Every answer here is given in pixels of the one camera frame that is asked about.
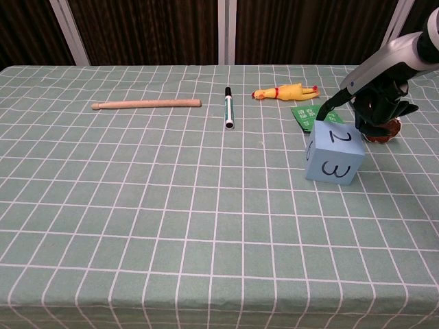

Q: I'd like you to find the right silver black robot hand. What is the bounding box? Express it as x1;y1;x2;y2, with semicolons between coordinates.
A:
316;32;427;135

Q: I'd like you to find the blue numbered cube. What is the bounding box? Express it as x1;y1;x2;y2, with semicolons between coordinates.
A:
304;120;366;186

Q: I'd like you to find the dark brown curtain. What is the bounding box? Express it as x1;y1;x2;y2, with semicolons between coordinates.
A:
0;0;75;69
401;0;439;35
235;0;401;66
67;0;220;66

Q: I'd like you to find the red brown round object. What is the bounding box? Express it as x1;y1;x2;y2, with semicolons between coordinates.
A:
364;117;403;143

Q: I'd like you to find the green snack packet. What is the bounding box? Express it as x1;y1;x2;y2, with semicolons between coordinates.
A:
290;103;345;134

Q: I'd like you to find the yellow rubber chicken toy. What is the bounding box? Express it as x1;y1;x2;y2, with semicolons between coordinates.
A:
251;82;320;103

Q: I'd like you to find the black white marker pen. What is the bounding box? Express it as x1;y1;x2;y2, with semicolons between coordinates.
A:
224;86;236;132

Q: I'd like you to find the wooden stick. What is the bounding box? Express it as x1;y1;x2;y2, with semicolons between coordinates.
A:
91;98;202;111

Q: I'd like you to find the green checked tablecloth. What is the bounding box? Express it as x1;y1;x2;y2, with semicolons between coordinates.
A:
0;64;439;329

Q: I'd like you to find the white frame post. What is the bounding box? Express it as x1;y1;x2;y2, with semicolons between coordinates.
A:
383;0;418;52
217;0;238;66
49;0;91;66

